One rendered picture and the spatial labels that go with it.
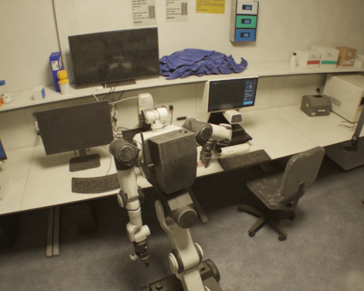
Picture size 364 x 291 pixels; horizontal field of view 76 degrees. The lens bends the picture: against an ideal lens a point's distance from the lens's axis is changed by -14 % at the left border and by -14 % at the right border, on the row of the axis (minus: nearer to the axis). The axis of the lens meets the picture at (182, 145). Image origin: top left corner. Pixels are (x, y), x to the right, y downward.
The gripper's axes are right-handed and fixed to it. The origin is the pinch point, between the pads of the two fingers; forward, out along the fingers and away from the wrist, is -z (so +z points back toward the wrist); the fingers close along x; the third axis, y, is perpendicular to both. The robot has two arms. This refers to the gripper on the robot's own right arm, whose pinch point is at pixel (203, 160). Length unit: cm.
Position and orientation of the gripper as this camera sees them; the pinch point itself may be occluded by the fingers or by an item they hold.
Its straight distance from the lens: 205.7
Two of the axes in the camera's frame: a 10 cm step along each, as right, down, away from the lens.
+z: 2.0, -8.6, -4.7
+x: -3.2, -5.1, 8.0
